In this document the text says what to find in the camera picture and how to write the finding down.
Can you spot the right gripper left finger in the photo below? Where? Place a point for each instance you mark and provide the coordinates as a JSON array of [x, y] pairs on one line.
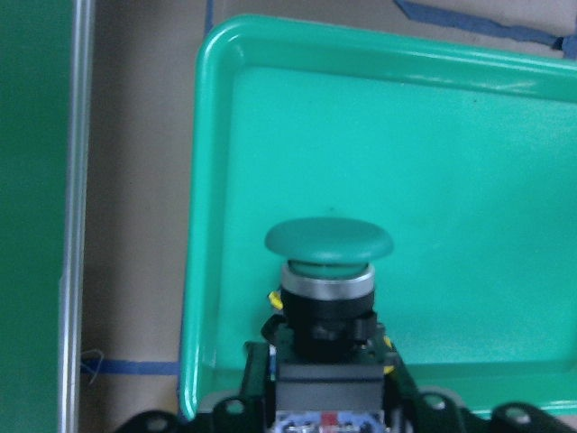
[[251, 409]]

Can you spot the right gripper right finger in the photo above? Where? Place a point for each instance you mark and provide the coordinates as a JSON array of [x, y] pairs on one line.
[[412, 409]]

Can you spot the green plastic tray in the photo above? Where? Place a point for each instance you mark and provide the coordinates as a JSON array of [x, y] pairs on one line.
[[466, 156]]

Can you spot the green conveyor belt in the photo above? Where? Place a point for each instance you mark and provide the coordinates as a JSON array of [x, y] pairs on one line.
[[46, 65]]

